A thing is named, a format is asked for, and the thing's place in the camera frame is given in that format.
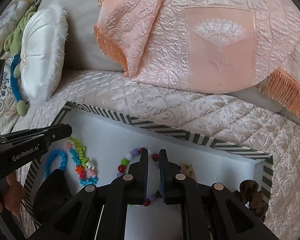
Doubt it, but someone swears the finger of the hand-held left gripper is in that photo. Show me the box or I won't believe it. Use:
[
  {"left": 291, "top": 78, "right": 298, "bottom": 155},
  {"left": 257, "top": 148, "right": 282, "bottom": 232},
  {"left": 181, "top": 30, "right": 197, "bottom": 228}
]
[
  {"left": 0, "top": 124, "right": 73, "bottom": 141},
  {"left": 0, "top": 135, "right": 72, "bottom": 148}
]

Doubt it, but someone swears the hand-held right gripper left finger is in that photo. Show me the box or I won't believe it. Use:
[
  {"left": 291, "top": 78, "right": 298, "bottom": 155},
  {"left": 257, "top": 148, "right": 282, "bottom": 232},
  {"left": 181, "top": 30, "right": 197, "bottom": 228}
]
[{"left": 34, "top": 148, "right": 149, "bottom": 240}]

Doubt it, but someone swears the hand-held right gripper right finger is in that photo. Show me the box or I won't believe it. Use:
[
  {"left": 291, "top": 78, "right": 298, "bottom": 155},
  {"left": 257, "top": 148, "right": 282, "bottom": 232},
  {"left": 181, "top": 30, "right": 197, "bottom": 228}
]
[{"left": 159, "top": 149, "right": 270, "bottom": 240}]

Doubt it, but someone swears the multicolour star bead necklace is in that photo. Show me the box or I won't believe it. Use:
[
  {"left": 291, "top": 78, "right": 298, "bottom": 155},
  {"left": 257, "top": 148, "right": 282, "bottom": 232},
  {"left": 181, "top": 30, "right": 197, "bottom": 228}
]
[{"left": 65, "top": 137, "right": 99, "bottom": 186}]

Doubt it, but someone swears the colourful round bead bracelet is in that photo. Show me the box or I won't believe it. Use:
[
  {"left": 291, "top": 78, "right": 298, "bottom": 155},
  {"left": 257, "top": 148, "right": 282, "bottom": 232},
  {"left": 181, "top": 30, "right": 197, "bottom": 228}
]
[{"left": 117, "top": 147, "right": 163, "bottom": 207}]

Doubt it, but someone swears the black white striped box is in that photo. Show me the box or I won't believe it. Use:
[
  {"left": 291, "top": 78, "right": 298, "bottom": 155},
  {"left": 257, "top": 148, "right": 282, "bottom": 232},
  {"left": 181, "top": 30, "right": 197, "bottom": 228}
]
[{"left": 21, "top": 101, "right": 274, "bottom": 240}]

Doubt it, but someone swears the person's left hand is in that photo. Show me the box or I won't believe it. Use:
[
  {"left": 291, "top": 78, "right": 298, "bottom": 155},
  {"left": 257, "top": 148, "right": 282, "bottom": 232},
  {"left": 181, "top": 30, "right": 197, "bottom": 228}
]
[{"left": 0, "top": 172, "right": 26, "bottom": 217}]

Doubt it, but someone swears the beige printed card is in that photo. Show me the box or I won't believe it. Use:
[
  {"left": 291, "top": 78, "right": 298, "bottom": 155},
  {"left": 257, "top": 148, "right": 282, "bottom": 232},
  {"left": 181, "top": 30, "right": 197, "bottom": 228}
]
[{"left": 179, "top": 164, "right": 197, "bottom": 180}]

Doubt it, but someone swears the black cloth pouch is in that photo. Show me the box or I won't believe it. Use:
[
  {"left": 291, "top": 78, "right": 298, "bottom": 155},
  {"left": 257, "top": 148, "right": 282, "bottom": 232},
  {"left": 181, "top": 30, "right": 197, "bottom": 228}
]
[{"left": 32, "top": 169, "right": 74, "bottom": 222}]

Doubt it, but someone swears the blue cream ornate cushion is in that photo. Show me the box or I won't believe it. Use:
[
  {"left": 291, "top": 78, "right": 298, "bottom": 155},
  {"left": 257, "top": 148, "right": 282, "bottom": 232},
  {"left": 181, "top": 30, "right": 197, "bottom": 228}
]
[{"left": 0, "top": 55, "right": 29, "bottom": 133}]

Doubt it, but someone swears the green and blue plush toy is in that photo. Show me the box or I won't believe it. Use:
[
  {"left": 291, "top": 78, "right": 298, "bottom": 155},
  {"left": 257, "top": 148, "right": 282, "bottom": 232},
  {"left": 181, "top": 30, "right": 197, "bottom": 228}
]
[{"left": 4, "top": 4, "right": 39, "bottom": 117}]

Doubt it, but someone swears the white fluffy pillow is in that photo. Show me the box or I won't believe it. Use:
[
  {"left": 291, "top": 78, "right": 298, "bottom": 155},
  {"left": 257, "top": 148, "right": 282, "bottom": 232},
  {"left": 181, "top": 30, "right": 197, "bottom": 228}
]
[{"left": 19, "top": 2, "right": 69, "bottom": 100}]

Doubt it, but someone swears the brown scrunchie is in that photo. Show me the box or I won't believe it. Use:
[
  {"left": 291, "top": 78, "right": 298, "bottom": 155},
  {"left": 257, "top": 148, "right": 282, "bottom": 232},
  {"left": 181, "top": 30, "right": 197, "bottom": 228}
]
[{"left": 234, "top": 180, "right": 268, "bottom": 218}]

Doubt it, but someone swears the grey sofa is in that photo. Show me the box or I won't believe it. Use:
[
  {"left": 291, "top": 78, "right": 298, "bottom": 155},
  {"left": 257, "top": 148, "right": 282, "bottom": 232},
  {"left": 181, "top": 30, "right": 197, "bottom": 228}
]
[{"left": 37, "top": 0, "right": 290, "bottom": 114}]

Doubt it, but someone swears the grey floral patterned pillow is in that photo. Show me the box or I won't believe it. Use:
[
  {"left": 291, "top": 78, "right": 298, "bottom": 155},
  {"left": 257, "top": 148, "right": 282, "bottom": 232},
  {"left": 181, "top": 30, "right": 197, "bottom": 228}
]
[{"left": 0, "top": 0, "right": 53, "bottom": 45}]

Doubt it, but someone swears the peach fringed blanket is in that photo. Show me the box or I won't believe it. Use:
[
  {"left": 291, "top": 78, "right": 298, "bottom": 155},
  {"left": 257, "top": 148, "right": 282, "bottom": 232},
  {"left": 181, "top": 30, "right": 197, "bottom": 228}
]
[{"left": 94, "top": 0, "right": 300, "bottom": 120}]

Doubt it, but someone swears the blue bead bracelet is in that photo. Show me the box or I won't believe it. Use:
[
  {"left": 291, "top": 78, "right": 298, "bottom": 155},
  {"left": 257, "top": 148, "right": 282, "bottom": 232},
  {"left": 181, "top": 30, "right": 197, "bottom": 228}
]
[{"left": 44, "top": 149, "right": 68, "bottom": 178}]

